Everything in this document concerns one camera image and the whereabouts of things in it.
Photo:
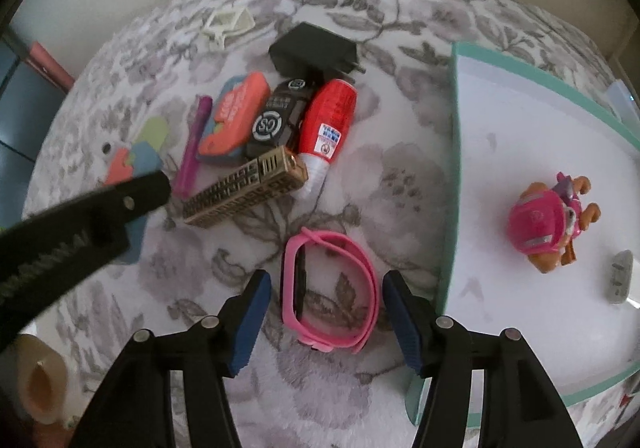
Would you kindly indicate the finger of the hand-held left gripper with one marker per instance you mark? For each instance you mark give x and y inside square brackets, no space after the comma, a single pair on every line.
[75,238]

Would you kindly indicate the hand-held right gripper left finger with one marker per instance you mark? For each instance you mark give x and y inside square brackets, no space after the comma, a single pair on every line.
[250,323]

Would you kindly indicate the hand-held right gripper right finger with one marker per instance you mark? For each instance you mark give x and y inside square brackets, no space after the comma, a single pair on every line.
[404,325]

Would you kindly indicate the pink wristband watch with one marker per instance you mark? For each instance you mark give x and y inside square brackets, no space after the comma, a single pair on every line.
[367,278]

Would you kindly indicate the white tray with teal rim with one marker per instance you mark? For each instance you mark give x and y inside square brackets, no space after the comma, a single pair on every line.
[515,138]

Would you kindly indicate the white plastic frame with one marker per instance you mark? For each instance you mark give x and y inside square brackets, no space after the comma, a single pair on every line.
[245,21]

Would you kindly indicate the floral blanket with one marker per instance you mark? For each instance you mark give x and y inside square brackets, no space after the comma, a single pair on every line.
[320,393]

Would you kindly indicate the colourful foam puzzle toy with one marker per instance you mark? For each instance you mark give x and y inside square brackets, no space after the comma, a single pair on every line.
[145,156]

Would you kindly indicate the beige tape roll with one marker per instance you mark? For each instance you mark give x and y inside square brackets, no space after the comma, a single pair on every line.
[55,363]

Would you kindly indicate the dark blue wardrobe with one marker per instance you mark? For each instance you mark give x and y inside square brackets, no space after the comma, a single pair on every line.
[20,118]

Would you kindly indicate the gold perforated box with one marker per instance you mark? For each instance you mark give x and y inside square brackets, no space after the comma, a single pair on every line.
[240,190]

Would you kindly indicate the purple pen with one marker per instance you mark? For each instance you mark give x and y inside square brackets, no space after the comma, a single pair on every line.
[192,148]

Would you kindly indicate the pink dog toy figure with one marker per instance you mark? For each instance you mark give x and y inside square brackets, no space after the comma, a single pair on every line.
[535,223]

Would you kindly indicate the pink board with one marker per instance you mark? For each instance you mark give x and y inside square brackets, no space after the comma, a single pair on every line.
[52,66]

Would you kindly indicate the orange case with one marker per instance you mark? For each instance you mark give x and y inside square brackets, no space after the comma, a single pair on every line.
[235,113]

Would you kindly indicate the black box with round label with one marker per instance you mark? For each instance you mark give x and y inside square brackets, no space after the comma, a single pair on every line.
[277,121]

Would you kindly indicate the red bottle with white cap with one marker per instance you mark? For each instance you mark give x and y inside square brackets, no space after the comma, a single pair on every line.
[330,121]

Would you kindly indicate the small grey stone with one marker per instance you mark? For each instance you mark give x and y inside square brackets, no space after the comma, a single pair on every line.
[620,278]

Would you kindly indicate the colourful printed cloth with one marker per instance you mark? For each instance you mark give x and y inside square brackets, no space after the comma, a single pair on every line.
[627,403]

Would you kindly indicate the black power adapter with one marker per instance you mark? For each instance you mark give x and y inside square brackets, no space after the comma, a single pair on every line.
[310,48]

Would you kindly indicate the clear plastic box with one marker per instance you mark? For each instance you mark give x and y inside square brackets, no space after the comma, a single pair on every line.
[622,101]

